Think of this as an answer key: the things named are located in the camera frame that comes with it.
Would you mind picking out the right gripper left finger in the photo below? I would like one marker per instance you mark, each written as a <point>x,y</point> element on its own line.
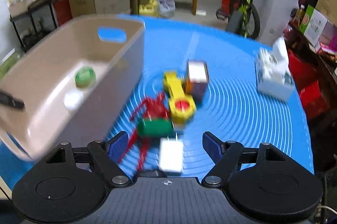
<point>105,157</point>

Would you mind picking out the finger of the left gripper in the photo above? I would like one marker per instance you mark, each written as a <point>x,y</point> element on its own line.
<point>8,100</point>

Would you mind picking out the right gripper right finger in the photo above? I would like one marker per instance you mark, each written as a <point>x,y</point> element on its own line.
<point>225,155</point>

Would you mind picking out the green small bottle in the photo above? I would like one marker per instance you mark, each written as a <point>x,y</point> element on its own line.
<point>158,128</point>

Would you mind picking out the white usb charger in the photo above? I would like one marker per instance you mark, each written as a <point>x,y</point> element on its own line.
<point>171,155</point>

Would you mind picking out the white round bottle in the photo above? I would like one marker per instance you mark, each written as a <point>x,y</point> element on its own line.
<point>72,99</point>

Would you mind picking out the red plastic figure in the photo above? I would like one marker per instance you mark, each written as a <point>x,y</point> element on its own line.
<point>153,109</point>

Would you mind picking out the beige plastic storage bin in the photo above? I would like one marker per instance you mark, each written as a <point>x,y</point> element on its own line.
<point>111,45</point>

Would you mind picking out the green round tin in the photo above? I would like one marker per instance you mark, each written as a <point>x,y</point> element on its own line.
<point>85,77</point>

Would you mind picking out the yellow toy wrench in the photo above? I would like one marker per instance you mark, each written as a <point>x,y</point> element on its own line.
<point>181,105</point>

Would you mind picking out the patterned square box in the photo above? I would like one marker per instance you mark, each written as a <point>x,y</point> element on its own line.
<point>196,79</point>

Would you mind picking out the black metal shelf rack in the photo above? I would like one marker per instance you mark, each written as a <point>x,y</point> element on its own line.
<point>37,31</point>

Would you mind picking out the floral tissue pack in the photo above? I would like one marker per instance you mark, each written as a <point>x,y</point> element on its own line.
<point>272,70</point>

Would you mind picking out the yellow oil jug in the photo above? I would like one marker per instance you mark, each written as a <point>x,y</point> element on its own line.
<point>150,9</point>

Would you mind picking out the green white carton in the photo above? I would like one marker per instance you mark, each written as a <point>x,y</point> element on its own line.
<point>312,25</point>

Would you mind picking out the clear plastic bag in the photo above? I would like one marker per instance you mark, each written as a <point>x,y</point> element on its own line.
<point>166,8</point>

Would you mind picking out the white appliance box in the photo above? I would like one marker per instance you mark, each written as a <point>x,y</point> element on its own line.
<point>274,16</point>

